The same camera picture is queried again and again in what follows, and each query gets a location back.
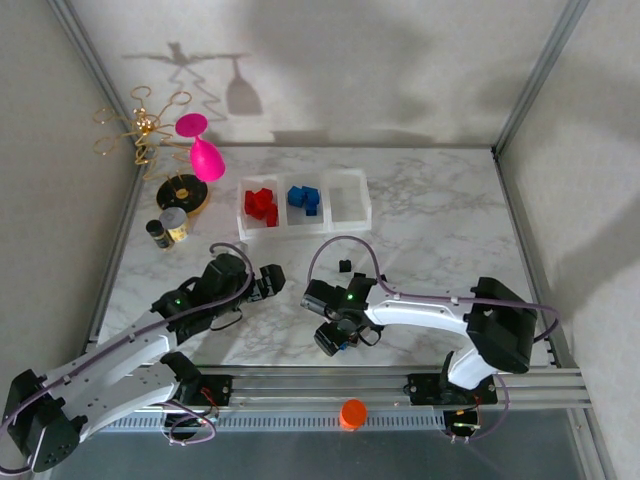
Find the aluminium side rail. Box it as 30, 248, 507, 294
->
493, 147, 581, 371
87, 169, 147, 346

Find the yellow jar with grey lid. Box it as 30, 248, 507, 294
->
158, 208, 190, 245

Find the gold wire glass rack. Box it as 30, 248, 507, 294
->
92, 85, 214, 219

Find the small black jar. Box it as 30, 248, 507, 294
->
145, 219, 175, 250

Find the aluminium frame post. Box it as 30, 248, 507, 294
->
492, 0, 591, 156
47, 0, 149, 171

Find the clear plastic bin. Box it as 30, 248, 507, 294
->
281, 171, 330, 236
234, 173, 287, 242
322, 168, 374, 233

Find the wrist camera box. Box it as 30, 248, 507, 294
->
202, 241, 257, 301
301, 278, 347, 322

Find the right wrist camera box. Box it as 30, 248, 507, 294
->
301, 278, 347, 322

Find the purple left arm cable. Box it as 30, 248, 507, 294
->
0, 242, 256, 476

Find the orange plastic cap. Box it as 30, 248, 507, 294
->
339, 398, 369, 432

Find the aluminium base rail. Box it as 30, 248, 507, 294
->
112, 367, 594, 416

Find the white slotted cable duct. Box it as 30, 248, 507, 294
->
107, 412, 451, 434

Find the pink wine glass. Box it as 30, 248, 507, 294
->
174, 113, 226, 183

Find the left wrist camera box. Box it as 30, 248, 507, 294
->
202, 241, 257, 301

